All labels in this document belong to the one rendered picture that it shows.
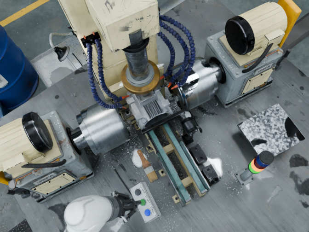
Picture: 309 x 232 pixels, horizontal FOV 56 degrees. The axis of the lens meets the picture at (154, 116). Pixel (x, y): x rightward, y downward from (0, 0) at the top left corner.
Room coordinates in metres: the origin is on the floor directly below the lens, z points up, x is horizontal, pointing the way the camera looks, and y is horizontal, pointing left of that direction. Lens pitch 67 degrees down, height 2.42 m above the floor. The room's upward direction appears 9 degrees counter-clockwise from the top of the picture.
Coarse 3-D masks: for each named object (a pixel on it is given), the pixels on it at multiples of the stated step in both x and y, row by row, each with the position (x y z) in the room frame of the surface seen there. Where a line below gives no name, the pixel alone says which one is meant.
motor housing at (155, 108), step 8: (160, 96) 0.69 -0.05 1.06; (136, 104) 0.66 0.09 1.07; (144, 104) 0.64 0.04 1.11; (152, 104) 0.63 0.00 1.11; (160, 104) 0.64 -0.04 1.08; (136, 112) 0.62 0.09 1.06; (144, 112) 0.61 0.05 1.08; (152, 112) 0.59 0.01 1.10; (160, 112) 0.58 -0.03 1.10; (168, 112) 0.60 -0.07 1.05; (152, 120) 0.61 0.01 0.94
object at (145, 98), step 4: (152, 92) 0.70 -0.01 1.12; (136, 96) 0.67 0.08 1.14; (140, 96) 0.68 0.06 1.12; (144, 96) 0.68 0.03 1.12; (148, 96) 0.68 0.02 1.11; (152, 96) 0.66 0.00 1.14; (156, 96) 0.66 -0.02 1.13; (136, 100) 0.67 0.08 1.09; (144, 100) 0.64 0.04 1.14; (148, 100) 0.65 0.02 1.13; (140, 104) 0.63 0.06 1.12
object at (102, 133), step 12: (96, 108) 0.63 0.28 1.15; (84, 120) 0.58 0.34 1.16; (96, 120) 0.57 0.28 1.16; (108, 120) 0.56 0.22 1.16; (120, 120) 0.55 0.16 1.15; (72, 132) 0.55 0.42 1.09; (84, 132) 0.52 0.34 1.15; (96, 132) 0.51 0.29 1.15; (108, 132) 0.51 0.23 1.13; (120, 132) 0.51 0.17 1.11; (84, 144) 0.49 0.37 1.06; (96, 144) 0.46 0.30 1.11; (108, 144) 0.47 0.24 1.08; (120, 144) 0.48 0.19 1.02
